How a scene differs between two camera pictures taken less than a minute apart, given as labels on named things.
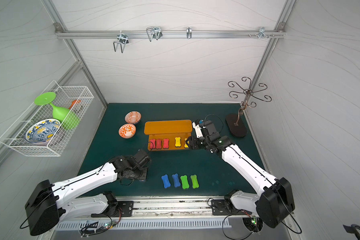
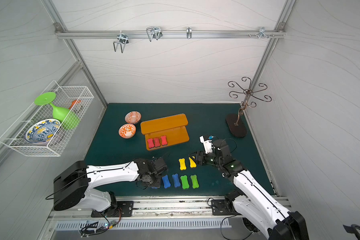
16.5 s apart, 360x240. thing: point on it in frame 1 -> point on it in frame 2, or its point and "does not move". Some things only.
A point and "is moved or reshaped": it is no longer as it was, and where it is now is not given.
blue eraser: [176, 180] -> [166, 181]
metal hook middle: [154, 32] does not move
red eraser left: [152, 145] does not move
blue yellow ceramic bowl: [42, 131] does not move
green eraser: [184, 182] does not move
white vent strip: [143, 223] does not move
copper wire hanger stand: [235, 123] does not move
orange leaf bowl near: [127, 131] does not move
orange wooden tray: [168, 135] is moved or reshaped
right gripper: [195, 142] -> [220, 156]
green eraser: [194, 181] does not move
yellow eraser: [178, 143] -> [192, 163]
